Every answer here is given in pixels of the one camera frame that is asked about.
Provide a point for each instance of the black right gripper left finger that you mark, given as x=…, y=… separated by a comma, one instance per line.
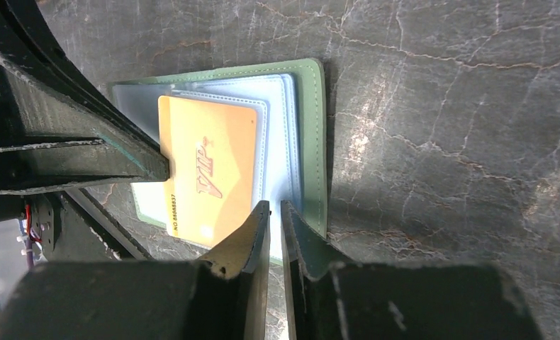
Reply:
x=220, y=295

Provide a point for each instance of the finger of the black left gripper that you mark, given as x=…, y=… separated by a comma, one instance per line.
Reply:
x=57, y=130

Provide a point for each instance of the green card holder wallet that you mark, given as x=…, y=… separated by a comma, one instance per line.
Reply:
x=304, y=91

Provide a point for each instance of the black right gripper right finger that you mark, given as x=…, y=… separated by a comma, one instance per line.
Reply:
x=331, y=296

